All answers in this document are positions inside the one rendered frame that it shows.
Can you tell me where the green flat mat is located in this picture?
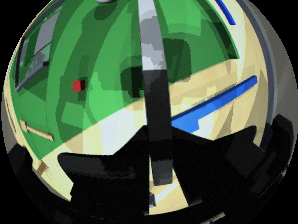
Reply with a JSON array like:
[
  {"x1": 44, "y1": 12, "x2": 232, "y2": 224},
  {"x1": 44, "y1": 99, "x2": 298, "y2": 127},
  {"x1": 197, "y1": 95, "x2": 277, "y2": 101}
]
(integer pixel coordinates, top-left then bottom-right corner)
[{"x1": 9, "y1": 0, "x2": 229, "y2": 160}]

